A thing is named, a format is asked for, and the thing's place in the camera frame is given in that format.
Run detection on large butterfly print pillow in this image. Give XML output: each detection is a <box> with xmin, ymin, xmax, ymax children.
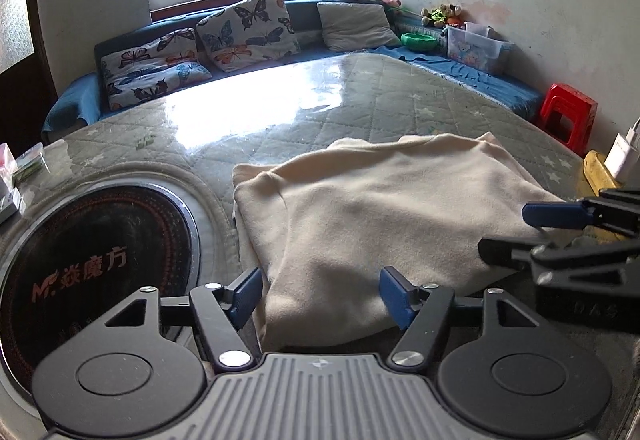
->
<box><xmin>195</xmin><ymin>0</ymin><xmax>301</xmax><ymax>73</ymax></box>

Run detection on white charger plug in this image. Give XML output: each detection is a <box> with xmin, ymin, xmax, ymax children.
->
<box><xmin>604</xmin><ymin>117</ymin><xmax>640</xmax><ymax>183</ymax></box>

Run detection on small white box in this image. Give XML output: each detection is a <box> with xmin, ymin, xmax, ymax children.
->
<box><xmin>0</xmin><ymin>187</ymin><xmax>26</xmax><ymax>223</ymax></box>

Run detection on wooden door with frosted glass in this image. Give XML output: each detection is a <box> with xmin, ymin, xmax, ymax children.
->
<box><xmin>0</xmin><ymin>0</ymin><xmax>57</xmax><ymax>147</ymax></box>

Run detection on cream sweater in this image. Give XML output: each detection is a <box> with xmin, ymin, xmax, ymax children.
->
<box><xmin>232</xmin><ymin>132</ymin><xmax>571</xmax><ymax>354</ymax></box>

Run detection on brown and green plush toys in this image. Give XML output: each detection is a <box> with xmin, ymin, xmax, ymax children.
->
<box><xmin>420</xmin><ymin>4</ymin><xmax>464</xmax><ymax>28</ymax></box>

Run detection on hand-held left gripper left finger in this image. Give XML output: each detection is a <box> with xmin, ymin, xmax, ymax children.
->
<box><xmin>102</xmin><ymin>267</ymin><xmax>265</xmax><ymax>374</ymax></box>

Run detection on plain grey pillow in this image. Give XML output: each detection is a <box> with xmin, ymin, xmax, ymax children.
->
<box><xmin>316</xmin><ymin>1</ymin><xmax>401</xmax><ymax>53</ymax></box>

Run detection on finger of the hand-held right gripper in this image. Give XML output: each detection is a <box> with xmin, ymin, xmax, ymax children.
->
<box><xmin>521</xmin><ymin>187</ymin><xmax>640</xmax><ymax>241</ymax></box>
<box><xmin>477</xmin><ymin>237</ymin><xmax>640</xmax><ymax>289</ymax></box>

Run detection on yellow block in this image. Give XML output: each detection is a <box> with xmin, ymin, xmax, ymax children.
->
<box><xmin>582</xmin><ymin>150</ymin><xmax>632</xmax><ymax>193</ymax></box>

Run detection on green and white packet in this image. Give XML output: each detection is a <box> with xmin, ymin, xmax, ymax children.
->
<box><xmin>11</xmin><ymin>142</ymin><xmax>47</xmax><ymax>185</ymax></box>

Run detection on green plastic bowl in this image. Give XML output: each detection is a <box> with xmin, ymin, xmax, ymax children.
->
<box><xmin>400</xmin><ymin>32</ymin><xmax>439</xmax><ymax>53</ymax></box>

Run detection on round built-in induction cooktop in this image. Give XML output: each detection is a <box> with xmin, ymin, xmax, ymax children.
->
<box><xmin>0</xmin><ymin>172</ymin><xmax>204</xmax><ymax>421</ymax></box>

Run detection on clear plastic storage box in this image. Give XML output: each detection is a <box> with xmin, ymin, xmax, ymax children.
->
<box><xmin>445</xmin><ymin>22</ymin><xmax>514</xmax><ymax>76</ymax></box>

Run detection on red plastic stool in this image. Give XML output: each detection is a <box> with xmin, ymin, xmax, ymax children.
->
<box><xmin>535</xmin><ymin>83</ymin><xmax>599</xmax><ymax>156</ymax></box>

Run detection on blue sofa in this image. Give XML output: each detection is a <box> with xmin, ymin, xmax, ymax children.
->
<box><xmin>41</xmin><ymin>0</ymin><xmax>546</xmax><ymax>145</ymax></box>

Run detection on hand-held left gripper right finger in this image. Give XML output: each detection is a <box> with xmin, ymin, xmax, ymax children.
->
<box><xmin>378</xmin><ymin>266</ymin><xmax>539</xmax><ymax>374</ymax></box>

